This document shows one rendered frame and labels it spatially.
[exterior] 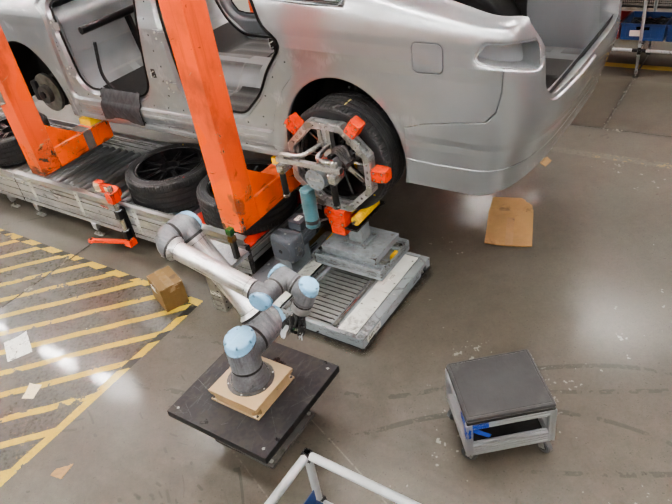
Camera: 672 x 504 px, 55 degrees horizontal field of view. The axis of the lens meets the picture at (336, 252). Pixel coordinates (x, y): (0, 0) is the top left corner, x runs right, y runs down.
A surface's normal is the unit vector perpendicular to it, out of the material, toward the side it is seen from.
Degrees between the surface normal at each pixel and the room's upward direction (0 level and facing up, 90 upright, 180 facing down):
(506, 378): 0
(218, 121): 90
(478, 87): 90
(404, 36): 81
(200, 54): 90
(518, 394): 0
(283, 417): 0
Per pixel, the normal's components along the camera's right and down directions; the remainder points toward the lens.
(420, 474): -0.14, -0.80
